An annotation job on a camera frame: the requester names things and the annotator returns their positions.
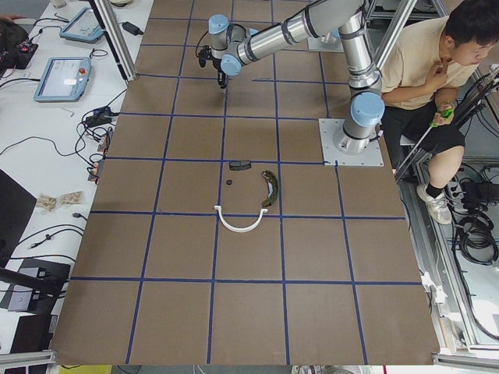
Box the aluminium frame post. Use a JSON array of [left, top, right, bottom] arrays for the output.
[[89, 0, 136, 82]]

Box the green handled tool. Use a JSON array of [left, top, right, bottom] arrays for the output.
[[430, 109, 454, 128]]

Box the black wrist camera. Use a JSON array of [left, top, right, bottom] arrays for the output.
[[196, 44, 213, 68]]

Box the white curved plastic part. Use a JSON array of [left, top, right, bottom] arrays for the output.
[[213, 205, 268, 234]]

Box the person in beige shirt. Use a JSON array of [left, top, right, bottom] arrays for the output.
[[381, 1, 498, 225]]

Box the black brake pad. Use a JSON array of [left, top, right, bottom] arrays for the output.
[[228, 160, 252, 171]]

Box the blue teach pendant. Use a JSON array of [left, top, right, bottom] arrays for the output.
[[34, 57, 92, 103], [59, 7, 104, 44]]

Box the bag of small parts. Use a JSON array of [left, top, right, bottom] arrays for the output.
[[57, 191, 85, 206]]

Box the olive brake shoe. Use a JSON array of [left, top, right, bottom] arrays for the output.
[[261, 170, 280, 208]]

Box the black power adapter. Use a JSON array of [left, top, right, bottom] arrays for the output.
[[83, 111, 112, 128], [122, 22, 143, 36]]

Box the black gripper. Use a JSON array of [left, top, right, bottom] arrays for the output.
[[217, 69, 228, 89]]

